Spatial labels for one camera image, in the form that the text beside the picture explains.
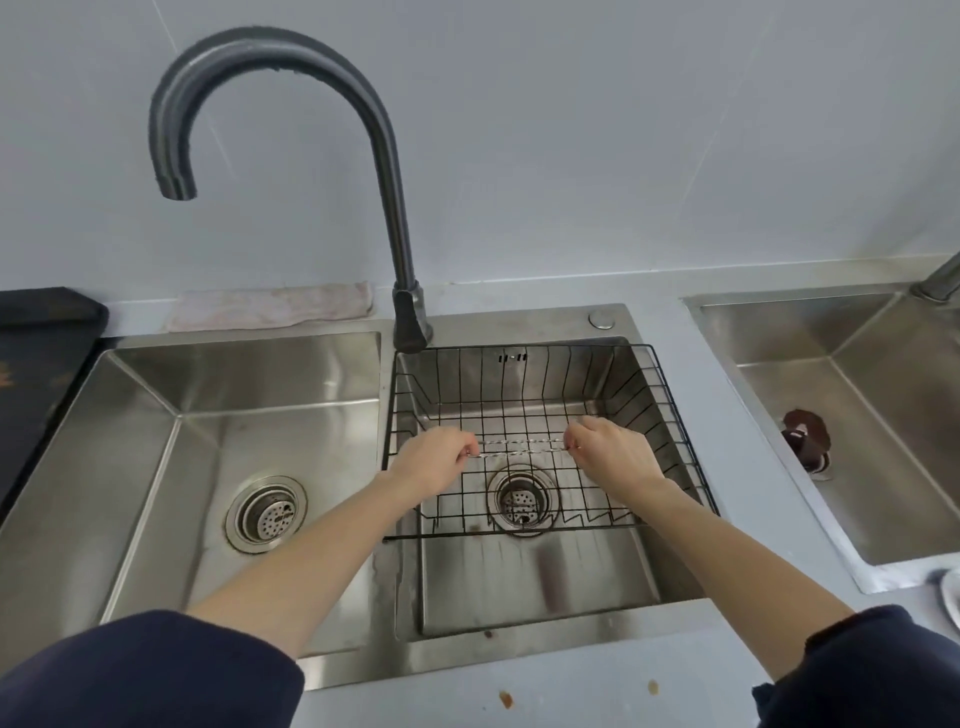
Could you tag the person's left fingers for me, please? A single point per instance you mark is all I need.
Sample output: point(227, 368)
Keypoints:
point(457, 448)

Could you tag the person's left forearm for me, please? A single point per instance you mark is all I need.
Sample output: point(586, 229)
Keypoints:
point(307, 555)

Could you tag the stainless steel double sink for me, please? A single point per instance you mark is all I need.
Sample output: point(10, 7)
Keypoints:
point(150, 450)

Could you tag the person's left hand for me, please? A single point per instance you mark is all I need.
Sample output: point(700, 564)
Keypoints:
point(426, 465)

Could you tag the dark grey gooseneck faucet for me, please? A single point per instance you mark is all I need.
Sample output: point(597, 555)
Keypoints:
point(394, 187)

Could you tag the person's right hand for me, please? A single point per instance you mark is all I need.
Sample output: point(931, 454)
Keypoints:
point(619, 456)

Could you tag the dark blue sleeve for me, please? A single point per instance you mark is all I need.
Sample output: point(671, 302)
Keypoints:
point(870, 675)
point(142, 675)

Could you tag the person's right fingers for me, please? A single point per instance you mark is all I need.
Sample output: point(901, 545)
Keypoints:
point(581, 439)

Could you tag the stainless steel single sink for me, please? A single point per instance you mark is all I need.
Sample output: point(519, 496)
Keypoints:
point(862, 420)

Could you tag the dark blue right sleeve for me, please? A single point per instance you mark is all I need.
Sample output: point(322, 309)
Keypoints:
point(870, 675)

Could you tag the black stove top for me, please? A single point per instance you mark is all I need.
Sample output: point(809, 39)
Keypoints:
point(37, 375)

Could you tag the white plate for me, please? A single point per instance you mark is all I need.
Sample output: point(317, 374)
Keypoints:
point(952, 598)

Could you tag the round metal drain strainer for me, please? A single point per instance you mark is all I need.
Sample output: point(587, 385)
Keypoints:
point(266, 514)
point(519, 504)

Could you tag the round metal sink hole cap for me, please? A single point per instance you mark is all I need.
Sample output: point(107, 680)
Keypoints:
point(602, 319)

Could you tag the dark blue left sleeve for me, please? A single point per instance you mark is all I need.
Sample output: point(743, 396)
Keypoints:
point(142, 675)

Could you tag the silver faucet base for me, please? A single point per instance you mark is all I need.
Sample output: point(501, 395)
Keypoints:
point(941, 283)

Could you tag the person's right forearm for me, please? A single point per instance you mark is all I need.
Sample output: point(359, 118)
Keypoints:
point(739, 570)

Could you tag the pale pink dish cloth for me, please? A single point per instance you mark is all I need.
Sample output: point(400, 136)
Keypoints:
point(270, 306)

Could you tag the brown drain stopper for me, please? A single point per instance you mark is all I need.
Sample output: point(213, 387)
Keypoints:
point(806, 439)

